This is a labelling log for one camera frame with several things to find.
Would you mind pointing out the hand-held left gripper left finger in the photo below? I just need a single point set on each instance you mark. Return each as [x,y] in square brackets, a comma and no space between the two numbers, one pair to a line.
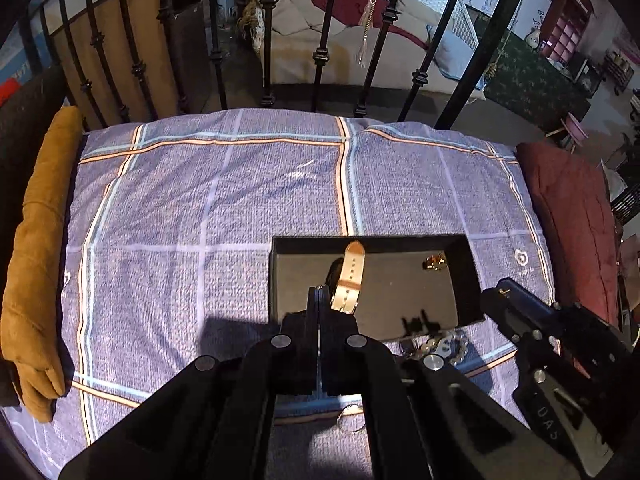
[307,340]

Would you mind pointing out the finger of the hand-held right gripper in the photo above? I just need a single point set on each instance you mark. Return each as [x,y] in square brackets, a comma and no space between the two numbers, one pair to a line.
[535,307]
[507,317]

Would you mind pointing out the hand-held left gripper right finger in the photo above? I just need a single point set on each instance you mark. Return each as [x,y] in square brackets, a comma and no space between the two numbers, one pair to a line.
[335,345]

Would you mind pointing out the black jewelry box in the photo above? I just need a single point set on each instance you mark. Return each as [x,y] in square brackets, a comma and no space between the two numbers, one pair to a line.
[400,290]

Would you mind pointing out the small gold charm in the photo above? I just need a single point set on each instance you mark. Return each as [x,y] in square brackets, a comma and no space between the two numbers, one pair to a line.
[434,262]

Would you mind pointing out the dark red cushion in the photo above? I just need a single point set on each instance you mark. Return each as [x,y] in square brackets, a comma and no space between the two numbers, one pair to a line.
[570,210]

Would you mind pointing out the blue plaid blanket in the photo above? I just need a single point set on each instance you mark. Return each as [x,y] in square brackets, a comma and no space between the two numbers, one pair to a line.
[200,200]

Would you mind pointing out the pink chair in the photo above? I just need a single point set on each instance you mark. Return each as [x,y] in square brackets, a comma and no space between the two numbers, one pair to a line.
[575,127]

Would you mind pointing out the green patterned cloth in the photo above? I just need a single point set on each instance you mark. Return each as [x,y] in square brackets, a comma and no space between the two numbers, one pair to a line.
[530,75]

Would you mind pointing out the white vase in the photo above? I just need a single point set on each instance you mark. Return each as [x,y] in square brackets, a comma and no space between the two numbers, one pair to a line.
[533,37]

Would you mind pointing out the brown suede cloth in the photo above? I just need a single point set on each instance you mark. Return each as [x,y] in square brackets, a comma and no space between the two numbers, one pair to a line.
[42,240]

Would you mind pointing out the red wooden cabinet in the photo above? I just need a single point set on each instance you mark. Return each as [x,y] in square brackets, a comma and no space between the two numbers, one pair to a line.
[567,20]

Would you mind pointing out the white background bed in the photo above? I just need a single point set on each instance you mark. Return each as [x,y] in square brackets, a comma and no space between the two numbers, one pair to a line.
[450,15]

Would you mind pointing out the dark red bed blanket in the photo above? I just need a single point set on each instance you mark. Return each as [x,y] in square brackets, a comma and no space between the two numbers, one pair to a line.
[350,0]

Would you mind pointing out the brown wooden panel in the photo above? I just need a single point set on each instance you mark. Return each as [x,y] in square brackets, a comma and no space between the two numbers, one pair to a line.
[145,35]

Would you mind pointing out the black iron bed frame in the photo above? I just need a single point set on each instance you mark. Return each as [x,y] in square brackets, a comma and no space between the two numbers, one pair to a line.
[320,55]

